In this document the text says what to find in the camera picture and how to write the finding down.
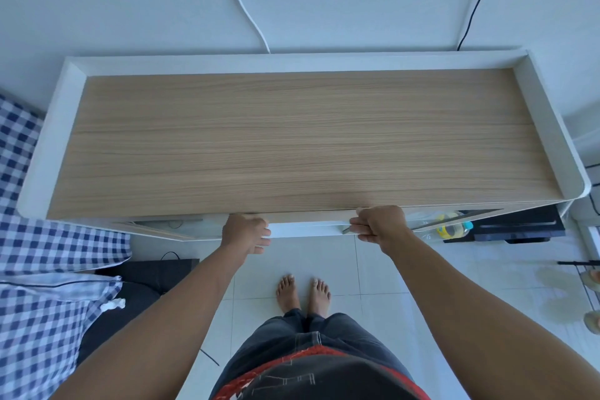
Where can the person's left foot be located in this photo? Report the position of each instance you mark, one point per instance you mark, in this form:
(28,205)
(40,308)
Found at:
(288,294)

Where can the black mattress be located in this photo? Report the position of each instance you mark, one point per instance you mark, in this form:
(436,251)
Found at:
(140,278)

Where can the glass cabinet door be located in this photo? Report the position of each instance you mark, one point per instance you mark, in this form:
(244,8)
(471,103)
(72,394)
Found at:
(424,219)
(159,227)

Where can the blue checked bedsheet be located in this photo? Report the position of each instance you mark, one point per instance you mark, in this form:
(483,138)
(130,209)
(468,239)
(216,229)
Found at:
(42,235)

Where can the dark grey shorts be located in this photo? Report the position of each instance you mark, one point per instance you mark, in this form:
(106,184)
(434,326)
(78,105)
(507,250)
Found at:
(300,334)

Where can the white cabinet with wooden top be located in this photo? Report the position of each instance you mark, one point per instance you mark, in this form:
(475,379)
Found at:
(300,132)

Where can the white drawer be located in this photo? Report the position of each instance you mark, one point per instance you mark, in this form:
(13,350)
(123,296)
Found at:
(307,229)

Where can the blue checked pillow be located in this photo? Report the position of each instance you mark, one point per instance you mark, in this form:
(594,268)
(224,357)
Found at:
(42,334)

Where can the black media player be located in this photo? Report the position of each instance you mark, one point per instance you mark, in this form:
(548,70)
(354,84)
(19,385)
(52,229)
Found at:
(520,226)

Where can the person's right fingers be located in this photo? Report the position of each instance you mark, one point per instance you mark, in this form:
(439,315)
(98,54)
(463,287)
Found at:
(360,226)

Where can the person's right foot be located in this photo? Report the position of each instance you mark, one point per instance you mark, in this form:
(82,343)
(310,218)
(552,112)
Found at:
(319,299)

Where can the black shirt with red print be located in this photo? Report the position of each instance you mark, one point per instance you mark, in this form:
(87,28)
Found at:
(318,376)

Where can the person's right forearm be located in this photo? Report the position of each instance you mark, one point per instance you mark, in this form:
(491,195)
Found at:
(468,315)

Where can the yellow bottle with blue cap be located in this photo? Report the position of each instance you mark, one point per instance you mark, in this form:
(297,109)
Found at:
(451,226)

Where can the white crumpled tissue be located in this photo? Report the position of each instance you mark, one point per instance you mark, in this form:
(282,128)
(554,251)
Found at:
(113,305)

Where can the person's left hand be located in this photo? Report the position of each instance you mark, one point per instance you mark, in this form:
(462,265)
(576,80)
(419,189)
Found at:
(241,231)

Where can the person's left fingers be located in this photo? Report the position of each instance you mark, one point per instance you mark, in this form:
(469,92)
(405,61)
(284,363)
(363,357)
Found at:
(262,238)

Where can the person's foot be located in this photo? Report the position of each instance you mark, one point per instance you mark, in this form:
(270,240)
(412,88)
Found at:
(288,294)
(319,299)

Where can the person's right hand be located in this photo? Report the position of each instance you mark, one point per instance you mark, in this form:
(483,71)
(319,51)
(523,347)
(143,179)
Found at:
(384,226)

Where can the person's left forearm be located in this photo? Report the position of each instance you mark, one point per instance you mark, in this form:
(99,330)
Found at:
(178,320)

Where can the beige slipper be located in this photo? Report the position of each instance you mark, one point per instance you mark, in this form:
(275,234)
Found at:
(593,322)
(596,281)

